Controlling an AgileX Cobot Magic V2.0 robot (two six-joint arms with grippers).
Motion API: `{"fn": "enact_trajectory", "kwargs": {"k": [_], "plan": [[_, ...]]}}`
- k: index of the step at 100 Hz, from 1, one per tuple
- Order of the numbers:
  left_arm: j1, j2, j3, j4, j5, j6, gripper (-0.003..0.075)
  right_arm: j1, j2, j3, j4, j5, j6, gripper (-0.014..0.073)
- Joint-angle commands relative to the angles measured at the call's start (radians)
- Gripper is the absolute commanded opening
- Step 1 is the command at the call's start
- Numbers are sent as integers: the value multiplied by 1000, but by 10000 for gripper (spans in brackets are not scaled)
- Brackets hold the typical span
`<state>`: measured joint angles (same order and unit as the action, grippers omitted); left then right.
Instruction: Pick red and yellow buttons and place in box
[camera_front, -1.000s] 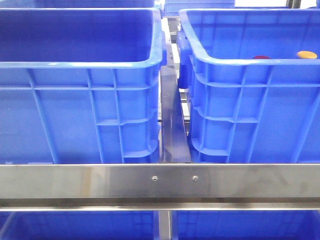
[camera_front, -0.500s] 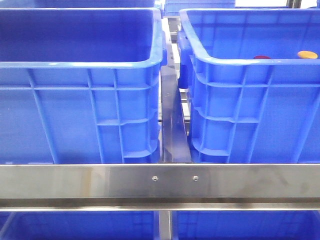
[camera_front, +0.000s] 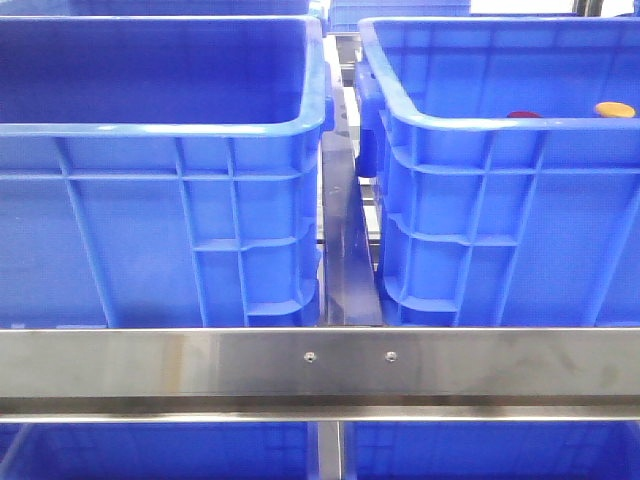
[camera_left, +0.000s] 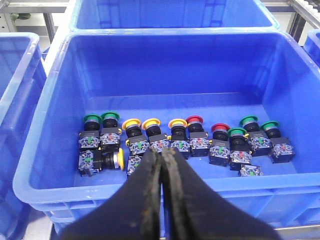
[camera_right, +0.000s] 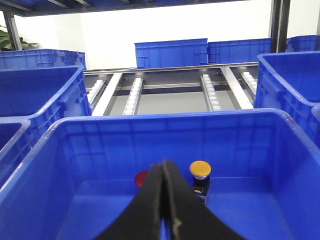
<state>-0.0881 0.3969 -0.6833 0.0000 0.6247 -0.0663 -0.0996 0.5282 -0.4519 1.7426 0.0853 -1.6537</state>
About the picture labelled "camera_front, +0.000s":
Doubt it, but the steel centre divider rail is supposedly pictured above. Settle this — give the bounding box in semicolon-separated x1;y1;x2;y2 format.
321;35;384;327

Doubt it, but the large blue crate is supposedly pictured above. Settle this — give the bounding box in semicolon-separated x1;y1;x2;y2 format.
355;17;639;327
1;16;332;329

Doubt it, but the blue crate lower left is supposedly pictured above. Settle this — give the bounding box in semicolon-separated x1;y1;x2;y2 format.
1;423;319;479

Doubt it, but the blue crate far left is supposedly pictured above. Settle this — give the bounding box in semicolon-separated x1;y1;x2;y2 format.
1;0;328;20

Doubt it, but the steel lower vertical post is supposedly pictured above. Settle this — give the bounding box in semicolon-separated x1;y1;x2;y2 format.
317;421;346;480

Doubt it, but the blue crate lower right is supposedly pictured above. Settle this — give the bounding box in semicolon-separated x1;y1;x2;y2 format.
346;421;639;479

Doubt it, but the large blue crate left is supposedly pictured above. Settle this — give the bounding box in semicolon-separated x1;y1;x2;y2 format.
1;16;332;329

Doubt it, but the stainless steel front rail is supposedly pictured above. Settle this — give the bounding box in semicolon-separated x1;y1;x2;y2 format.
1;327;639;423

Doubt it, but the yellow mushroom push button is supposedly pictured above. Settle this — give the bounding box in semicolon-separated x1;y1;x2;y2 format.
594;101;636;119

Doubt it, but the red mushroom push button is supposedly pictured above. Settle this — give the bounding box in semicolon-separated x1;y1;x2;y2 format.
506;110;542;119

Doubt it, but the large blue crate right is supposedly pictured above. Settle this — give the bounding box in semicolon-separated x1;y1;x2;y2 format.
355;17;639;327

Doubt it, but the blue crate far right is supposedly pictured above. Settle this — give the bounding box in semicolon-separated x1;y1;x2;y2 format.
328;0;471;33

